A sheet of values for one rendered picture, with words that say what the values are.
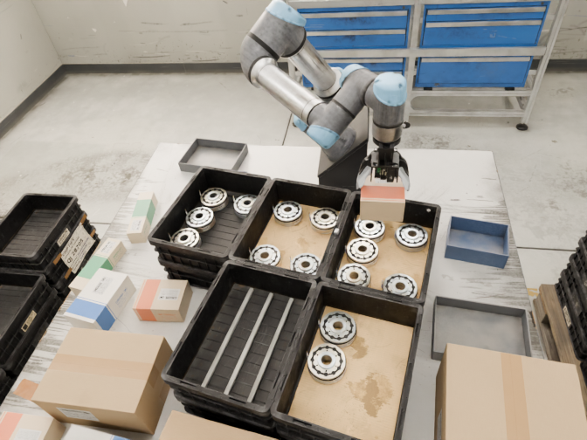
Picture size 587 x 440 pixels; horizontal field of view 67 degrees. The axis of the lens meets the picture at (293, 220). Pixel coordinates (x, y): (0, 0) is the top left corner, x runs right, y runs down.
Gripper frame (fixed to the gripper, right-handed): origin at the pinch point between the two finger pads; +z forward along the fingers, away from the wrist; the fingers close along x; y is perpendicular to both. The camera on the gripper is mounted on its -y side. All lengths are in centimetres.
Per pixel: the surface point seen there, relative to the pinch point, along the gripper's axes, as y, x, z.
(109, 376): 54, -71, 24
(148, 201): -24, -95, 34
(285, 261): 7.9, -30.1, 27.3
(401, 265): 6.4, 7.5, 27.3
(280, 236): -3.2, -33.6, 27.3
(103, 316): 31, -88, 33
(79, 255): -23, -146, 74
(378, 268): 8.1, 0.4, 27.3
